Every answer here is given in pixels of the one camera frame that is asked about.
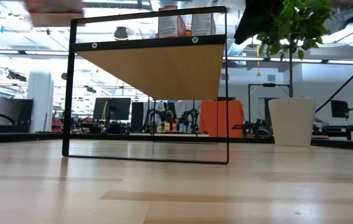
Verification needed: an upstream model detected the red Froot Loops cereal box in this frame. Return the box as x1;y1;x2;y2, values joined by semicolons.
23;0;86;28
157;5;187;39
191;12;217;37

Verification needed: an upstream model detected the green leafy plant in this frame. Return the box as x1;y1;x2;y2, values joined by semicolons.
257;0;336;99

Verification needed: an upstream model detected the orange cloth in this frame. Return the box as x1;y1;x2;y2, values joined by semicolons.
200;100;245;138

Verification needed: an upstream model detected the white plant pot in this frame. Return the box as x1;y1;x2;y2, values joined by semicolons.
268;97;317;147

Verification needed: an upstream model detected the black monitor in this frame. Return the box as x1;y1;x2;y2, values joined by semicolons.
331;99;350;119

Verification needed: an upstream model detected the person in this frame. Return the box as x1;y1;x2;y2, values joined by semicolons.
163;109;177;124

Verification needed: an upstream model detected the black ceiling lamp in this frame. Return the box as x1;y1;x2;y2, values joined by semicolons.
113;26;129;42

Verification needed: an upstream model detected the black background desk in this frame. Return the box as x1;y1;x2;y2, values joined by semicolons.
312;124;353;141

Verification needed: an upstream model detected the large black screen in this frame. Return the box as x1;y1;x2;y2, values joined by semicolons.
93;97;133;121

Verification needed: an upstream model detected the white column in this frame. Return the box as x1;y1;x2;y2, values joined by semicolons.
27;70;55;134

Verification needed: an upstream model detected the dark grey cover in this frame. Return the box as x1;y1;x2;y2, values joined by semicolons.
0;98;34;134

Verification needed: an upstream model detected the black metal stand frame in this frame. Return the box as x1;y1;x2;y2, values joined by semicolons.
247;83;291;116

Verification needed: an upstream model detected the thin black cable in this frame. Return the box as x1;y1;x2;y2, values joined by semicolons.
314;54;353;113

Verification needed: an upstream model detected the wooden shelf with black frame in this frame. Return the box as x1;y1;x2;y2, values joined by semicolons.
62;6;229;165

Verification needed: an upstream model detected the black table frame rail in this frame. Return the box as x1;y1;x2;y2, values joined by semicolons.
0;132;276;144

